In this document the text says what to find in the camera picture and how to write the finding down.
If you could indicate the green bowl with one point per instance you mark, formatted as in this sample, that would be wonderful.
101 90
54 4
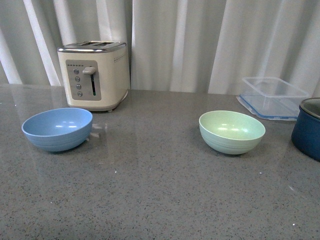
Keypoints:
230 132

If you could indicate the blue-rimmed container lid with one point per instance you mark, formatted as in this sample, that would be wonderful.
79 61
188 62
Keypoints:
274 109

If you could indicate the blue bowl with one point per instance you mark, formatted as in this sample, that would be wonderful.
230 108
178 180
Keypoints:
58 129

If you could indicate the clear plastic food container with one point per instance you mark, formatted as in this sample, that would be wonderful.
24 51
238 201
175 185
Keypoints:
272 87

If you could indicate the dark blue pot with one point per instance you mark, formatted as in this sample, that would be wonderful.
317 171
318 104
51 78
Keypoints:
306 132

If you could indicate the cream two-slot toaster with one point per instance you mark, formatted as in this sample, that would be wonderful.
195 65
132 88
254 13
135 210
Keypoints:
96 74

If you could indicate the white curtain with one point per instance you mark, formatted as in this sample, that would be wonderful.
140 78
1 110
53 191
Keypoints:
203 46

